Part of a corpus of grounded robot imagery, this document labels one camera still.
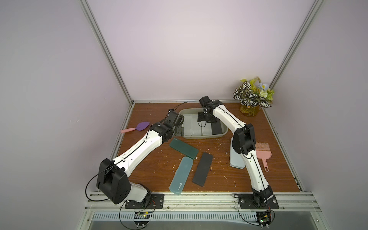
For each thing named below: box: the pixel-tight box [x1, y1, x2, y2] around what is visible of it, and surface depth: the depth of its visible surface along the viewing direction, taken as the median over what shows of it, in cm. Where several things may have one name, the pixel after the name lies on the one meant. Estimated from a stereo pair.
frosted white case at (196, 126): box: [191, 114, 203, 136], surface depth 102 cm
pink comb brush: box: [254, 142, 272, 173], surface depth 94 cm
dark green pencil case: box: [169, 138, 199, 160], surface depth 94 cm
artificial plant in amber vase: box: [232, 76, 275, 117], surface depth 94 cm
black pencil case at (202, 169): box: [192, 152, 214, 187], surface depth 87 cm
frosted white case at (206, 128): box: [200, 120, 213, 136], surface depth 102 cm
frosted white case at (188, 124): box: [183, 113, 193, 137], surface depth 105 cm
